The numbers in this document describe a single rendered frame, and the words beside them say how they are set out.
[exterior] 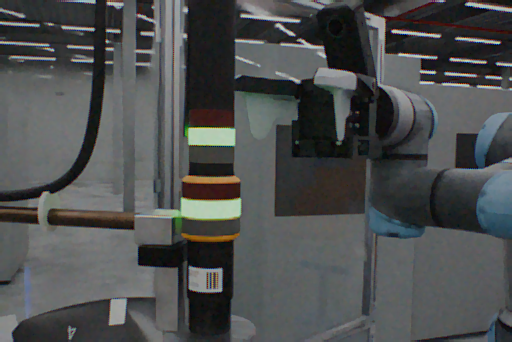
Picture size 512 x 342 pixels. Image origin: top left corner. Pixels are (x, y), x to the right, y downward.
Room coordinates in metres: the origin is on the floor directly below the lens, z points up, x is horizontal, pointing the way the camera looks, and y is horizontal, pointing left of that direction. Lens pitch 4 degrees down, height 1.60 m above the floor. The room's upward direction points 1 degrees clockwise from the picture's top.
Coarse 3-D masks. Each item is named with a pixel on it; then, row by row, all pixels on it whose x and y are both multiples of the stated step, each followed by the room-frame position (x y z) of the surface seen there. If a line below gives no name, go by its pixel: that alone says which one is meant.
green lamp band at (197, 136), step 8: (192, 128) 0.36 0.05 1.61; (200, 128) 0.36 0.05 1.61; (208, 128) 0.36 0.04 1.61; (192, 136) 0.36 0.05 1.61; (200, 136) 0.36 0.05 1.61; (208, 136) 0.36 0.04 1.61; (216, 136) 0.36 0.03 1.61; (224, 136) 0.36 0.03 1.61; (232, 136) 0.37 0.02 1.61; (192, 144) 0.36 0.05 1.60; (200, 144) 0.36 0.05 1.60; (208, 144) 0.36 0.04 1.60; (216, 144) 0.36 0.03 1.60; (224, 144) 0.36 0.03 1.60; (232, 144) 0.37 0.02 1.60
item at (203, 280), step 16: (192, 256) 0.36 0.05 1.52; (208, 256) 0.36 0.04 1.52; (224, 256) 0.36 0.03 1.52; (192, 272) 0.36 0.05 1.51; (208, 272) 0.36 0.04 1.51; (224, 272) 0.36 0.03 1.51; (192, 288) 0.36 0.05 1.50; (208, 288) 0.36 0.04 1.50; (224, 288) 0.36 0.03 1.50; (192, 304) 0.36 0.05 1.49; (208, 304) 0.36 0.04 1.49; (224, 304) 0.36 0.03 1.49; (192, 320) 0.36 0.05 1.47; (208, 320) 0.36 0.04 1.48; (224, 320) 0.36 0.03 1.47
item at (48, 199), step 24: (96, 0) 0.39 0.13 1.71; (96, 24) 0.39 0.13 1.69; (96, 48) 0.39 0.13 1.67; (96, 72) 0.39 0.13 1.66; (96, 96) 0.39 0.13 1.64; (96, 120) 0.39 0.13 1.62; (72, 168) 0.39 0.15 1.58; (0, 192) 0.41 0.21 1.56; (24, 192) 0.40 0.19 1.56; (48, 192) 0.40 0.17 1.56
